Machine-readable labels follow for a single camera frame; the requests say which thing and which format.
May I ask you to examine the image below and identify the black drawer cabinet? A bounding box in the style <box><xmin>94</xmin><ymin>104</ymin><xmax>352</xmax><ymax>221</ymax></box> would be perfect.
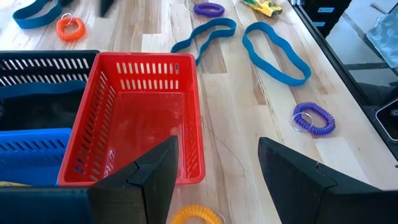
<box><xmin>300</xmin><ymin>0</ymin><xmax>354</xmax><ymax>38</ymax></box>

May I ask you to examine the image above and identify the blue plastic basket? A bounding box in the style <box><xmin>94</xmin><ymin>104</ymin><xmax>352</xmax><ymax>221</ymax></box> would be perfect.
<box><xmin>0</xmin><ymin>127</ymin><xmax>73</xmax><ymax>187</ymax></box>

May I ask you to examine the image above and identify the black aluminium table frame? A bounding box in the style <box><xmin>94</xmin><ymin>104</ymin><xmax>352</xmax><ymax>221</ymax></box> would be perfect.
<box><xmin>287</xmin><ymin>0</ymin><xmax>398</xmax><ymax>162</ymax></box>

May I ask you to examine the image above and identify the black stereo camera box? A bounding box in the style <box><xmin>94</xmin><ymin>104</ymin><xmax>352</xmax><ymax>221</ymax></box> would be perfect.
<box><xmin>374</xmin><ymin>98</ymin><xmax>398</xmax><ymax>142</ymax></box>

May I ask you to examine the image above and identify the black plastic basket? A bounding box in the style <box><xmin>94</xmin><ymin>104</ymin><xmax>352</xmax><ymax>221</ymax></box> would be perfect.
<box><xmin>0</xmin><ymin>49</ymin><xmax>101</xmax><ymax>131</ymax></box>

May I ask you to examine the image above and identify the orange spiral wrist keychain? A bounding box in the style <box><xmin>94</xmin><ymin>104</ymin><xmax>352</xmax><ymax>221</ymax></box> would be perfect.
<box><xmin>55</xmin><ymin>12</ymin><xmax>86</xmax><ymax>42</ymax></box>

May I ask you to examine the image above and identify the purple spiral wrist keychain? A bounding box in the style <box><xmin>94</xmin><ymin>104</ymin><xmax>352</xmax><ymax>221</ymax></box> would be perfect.
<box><xmin>291</xmin><ymin>101</ymin><xmax>336</xmax><ymax>137</ymax></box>
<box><xmin>183</xmin><ymin>0</ymin><xmax>226</xmax><ymax>18</ymax></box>

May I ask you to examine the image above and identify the red plastic basket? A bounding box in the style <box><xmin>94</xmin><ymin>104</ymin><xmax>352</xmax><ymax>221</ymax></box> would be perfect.
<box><xmin>57</xmin><ymin>51</ymin><xmax>206</xmax><ymax>187</ymax></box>

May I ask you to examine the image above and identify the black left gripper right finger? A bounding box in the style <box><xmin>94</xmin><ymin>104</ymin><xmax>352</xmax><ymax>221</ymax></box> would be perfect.
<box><xmin>257</xmin><ymin>136</ymin><xmax>398</xmax><ymax>224</ymax></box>

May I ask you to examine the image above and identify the translucent plastic sheet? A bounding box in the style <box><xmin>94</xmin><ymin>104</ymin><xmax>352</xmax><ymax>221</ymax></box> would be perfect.
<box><xmin>366</xmin><ymin>11</ymin><xmax>398</xmax><ymax>70</ymax></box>

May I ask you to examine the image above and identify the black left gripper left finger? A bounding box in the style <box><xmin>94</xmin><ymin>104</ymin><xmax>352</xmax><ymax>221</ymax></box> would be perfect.
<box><xmin>0</xmin><ymin>135</ymin><xmax>180</xmax><ymax>224</ymax></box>

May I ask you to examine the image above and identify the yellow spiral wrist keychain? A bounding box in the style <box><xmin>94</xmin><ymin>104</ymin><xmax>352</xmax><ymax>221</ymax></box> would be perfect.
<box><xmin>169</xmin><ymin>204</ymin><xmax>226</xmax><ymax>224</ymax></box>

